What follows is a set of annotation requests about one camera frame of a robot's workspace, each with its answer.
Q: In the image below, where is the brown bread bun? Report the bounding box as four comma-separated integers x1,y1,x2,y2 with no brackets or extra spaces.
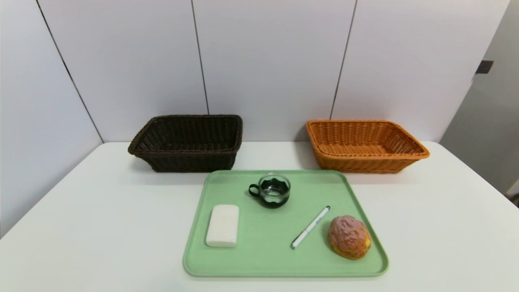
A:
328,215,372,260

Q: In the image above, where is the orange wicker basket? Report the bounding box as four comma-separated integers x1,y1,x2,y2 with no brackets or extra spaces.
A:
306,119,430,174

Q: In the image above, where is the glass cup with black handle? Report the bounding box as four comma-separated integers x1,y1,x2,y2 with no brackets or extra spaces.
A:
249,173,291,209

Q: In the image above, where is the white soap bar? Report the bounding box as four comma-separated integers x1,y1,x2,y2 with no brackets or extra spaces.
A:
205,204,240,248

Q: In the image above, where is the green plastic tray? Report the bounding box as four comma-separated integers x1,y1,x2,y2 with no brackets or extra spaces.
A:
182,170,390,278

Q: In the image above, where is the white pen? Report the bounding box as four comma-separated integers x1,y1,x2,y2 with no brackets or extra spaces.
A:
290,206,331,250

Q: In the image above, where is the dark brown wicker basket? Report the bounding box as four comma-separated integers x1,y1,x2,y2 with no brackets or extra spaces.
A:
128,114,243,173

